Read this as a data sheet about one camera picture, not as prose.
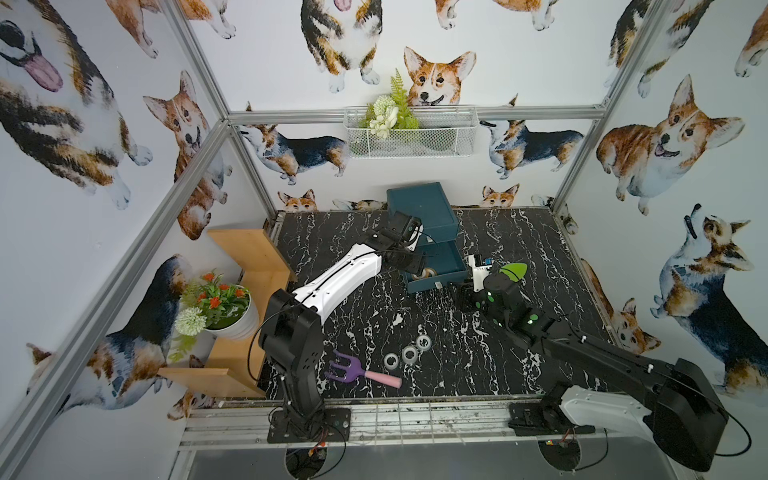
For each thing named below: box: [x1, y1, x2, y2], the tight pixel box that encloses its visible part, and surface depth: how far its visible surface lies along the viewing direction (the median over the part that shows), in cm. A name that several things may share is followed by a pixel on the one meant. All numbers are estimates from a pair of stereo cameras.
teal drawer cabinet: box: [387, 182, 467, 273], surface depth 95 cm
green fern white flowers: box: [360, 68, 420, 140], surface depth 82 cm
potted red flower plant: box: [169, 268, 260, 363], surface depth 73 cm
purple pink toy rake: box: [324, 350, 403, 388], surface depth 83 cm
